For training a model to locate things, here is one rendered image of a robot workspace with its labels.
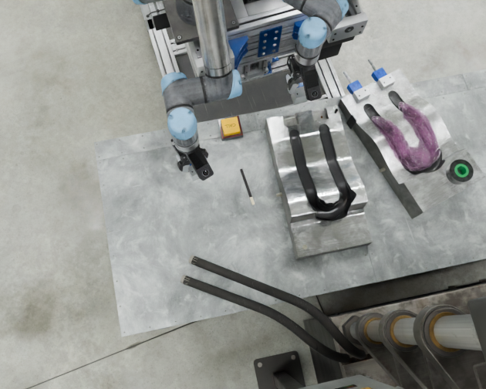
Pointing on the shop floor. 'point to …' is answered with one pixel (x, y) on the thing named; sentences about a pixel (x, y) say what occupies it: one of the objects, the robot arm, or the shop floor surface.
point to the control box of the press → (291, 369)
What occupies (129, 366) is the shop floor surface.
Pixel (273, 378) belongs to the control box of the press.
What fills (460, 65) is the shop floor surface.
